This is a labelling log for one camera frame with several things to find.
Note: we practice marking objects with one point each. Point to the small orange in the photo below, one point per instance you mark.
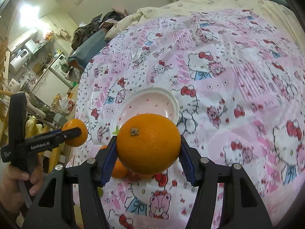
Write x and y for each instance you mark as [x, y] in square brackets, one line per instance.
[119, 171]

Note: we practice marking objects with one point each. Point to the left hand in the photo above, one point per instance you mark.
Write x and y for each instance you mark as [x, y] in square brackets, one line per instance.
[11, 196]

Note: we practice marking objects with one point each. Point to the white washing machine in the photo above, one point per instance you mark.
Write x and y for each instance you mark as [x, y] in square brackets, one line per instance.
[60, 68]

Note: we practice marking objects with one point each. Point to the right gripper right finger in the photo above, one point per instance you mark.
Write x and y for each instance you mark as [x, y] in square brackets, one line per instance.
[189, 159]

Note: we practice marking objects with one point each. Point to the dark clothes pile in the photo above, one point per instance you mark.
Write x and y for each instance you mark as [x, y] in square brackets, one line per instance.
[105, 23]

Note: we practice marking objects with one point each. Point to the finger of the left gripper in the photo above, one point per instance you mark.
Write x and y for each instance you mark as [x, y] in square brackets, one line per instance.
[73, 135]

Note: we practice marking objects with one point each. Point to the medium orange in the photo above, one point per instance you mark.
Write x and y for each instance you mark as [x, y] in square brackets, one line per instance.
[73, 124]

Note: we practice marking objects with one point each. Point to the large orange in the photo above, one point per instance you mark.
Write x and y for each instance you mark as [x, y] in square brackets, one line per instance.
[148, 144]

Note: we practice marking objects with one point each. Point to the hello kitty pink bedsheet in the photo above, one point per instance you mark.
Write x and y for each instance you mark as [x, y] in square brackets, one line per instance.
[239, 83]

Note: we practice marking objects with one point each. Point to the blue grey pillow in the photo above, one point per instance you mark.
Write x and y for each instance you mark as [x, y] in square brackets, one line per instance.
[85, 52]

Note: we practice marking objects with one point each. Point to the cream quilt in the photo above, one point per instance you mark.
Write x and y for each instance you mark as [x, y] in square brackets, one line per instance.
[280, 16]

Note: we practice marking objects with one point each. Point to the pink white plate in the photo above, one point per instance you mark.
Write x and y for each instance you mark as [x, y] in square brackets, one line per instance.
[152, 100]

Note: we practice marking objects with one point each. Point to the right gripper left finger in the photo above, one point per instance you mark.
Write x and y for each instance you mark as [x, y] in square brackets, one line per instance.
[105, 159]

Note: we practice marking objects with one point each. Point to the white cabinet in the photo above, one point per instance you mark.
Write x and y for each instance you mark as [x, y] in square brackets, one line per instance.
[48, 86]

